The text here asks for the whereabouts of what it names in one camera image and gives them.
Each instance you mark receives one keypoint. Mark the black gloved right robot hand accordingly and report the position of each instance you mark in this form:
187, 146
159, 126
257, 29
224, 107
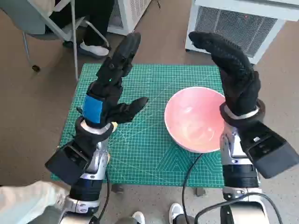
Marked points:
238, 77

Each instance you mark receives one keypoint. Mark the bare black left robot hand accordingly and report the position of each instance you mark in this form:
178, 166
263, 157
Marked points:
109, 93

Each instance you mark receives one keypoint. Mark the pink bowl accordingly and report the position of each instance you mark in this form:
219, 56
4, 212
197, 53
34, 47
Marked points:
191, 112

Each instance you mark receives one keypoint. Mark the large white mesh cabinet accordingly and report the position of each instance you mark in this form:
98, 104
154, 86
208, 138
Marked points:
233, 25

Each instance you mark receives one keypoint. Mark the green cutting mat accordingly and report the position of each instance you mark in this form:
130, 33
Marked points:
144, 144

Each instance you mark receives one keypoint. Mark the seated person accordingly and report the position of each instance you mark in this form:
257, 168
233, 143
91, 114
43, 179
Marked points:
98, 14

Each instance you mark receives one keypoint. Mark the small white mesh cabinet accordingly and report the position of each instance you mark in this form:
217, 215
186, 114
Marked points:
130, 14

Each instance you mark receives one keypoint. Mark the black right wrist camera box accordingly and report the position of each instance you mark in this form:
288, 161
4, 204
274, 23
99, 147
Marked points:
268, 149

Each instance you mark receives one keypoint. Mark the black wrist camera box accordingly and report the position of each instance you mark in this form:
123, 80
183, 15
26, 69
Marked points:
65, 163
268, 149

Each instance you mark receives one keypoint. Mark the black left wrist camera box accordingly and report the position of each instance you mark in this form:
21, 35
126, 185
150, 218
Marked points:
65, 163

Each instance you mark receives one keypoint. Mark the metal table bracket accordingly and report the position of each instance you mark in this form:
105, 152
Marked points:
200, 191
117, 188

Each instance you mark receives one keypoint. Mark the grey chair with metal frame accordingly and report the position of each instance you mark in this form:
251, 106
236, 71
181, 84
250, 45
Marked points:
28, 18

